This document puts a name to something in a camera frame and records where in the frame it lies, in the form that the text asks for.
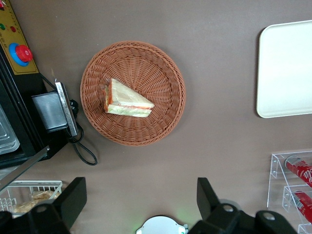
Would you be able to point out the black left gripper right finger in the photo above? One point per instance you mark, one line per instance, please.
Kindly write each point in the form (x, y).
(209, 207)

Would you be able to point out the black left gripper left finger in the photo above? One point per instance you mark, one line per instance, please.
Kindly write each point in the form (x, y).
(73, 200)

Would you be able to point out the triangle sandwich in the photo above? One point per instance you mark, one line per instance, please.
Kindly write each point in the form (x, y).
(124, 97)

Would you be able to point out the cream plastic tray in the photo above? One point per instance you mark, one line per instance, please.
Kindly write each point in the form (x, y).
(285, 73)

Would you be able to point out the round brown wicker basket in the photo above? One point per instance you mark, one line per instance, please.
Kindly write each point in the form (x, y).
(146, 61)

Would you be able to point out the clear bag of rice crackers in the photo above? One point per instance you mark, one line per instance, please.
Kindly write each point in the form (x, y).
(24, 207)
(45, 195)

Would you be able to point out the metal machine bar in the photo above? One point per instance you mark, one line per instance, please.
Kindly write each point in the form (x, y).
(24, 165)

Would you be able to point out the clear acrylic bottle rack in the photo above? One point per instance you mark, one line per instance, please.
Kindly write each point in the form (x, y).
(275, 165)

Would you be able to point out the clear plastic container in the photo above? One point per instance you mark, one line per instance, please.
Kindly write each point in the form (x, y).
(7, 136)

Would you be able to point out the metal plate on machine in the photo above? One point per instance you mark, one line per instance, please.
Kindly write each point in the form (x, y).
(65, 107)

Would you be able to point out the grey metal block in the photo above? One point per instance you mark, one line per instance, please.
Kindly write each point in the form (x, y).
(48, 109)

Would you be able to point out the red cola bottle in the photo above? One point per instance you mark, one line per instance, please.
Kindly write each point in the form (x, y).
(304, 207)
(301, 171)

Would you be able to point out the black sealing machine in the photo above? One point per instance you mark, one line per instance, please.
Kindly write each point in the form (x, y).
(22, 117)

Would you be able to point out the red emergency stop button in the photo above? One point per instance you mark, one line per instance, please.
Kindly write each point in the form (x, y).
(22, 54)

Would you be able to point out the yellow control panel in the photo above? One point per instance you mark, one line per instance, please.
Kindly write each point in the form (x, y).
(9, 39)

